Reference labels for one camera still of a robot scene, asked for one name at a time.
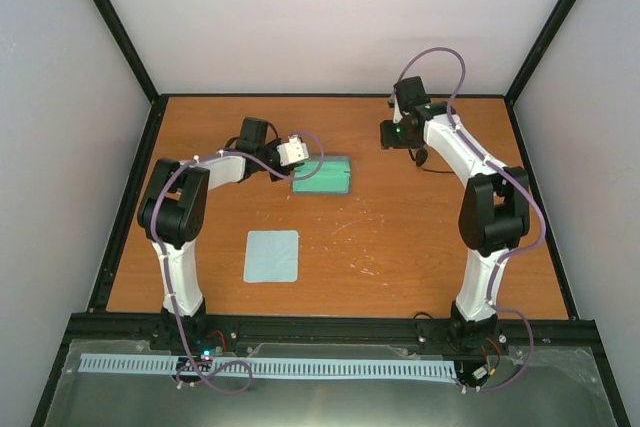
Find dark round sunglasses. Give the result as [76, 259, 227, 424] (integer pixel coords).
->
[409, 147, 452, 174]

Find grey-blue glasses case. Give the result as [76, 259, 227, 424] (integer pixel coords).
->
[291, 156, 351, 195]

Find light blue cleaning cloth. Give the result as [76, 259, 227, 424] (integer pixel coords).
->
[243, 230, 299, 284]

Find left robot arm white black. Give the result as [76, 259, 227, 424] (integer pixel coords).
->
[137, 118, 309, 350]

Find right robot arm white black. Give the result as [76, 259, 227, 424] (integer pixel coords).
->
[381, 76, 530, 352]

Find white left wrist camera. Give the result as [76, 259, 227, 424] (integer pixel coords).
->
[276, 135, 309, 167]

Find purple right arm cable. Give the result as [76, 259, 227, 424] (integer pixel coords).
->
[394, 46, 546, 394]

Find black corner frame post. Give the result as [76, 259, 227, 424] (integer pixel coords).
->
[92, 0, 160, 104]
[504, 0, 577, 108]

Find black right corner frame post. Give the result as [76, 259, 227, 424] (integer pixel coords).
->
[504, 0, 577, 108]

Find black mounting rail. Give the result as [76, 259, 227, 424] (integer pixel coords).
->
[64, 312, 600, 359]

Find light blue slotted cable duct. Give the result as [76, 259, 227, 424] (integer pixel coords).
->
[77, 353, 456, 383]

